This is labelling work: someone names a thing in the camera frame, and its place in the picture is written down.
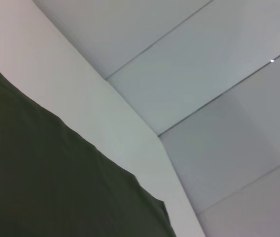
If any dark green shirt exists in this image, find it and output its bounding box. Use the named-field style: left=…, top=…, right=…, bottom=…
left=0, top=62, right=177, bottom=237

